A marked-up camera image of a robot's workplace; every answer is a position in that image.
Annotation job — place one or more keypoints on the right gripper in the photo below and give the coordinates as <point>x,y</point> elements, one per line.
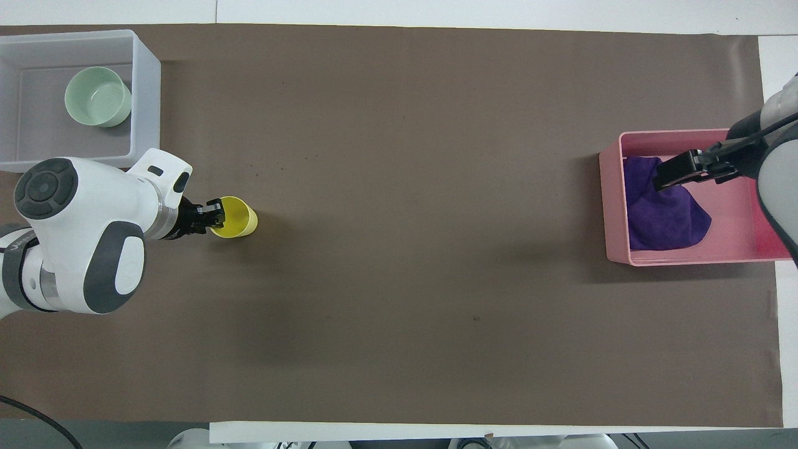
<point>748,153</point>

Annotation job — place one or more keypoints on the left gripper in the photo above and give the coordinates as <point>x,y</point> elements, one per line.
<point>189,219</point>

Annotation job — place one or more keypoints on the yellow plastic cup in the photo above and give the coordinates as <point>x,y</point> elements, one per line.
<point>240,218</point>

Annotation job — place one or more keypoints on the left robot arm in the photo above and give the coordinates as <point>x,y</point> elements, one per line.
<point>75,237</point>

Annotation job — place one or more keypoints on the pink plastic box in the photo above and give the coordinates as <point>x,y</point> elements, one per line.
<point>735,231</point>

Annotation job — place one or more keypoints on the translucent grey plastic box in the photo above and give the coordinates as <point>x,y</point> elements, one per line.
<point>37,137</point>

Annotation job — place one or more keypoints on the purple cloth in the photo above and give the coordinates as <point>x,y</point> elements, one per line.
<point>664,218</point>

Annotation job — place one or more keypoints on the pale green bowl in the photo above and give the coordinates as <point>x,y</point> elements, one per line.
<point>96,100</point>

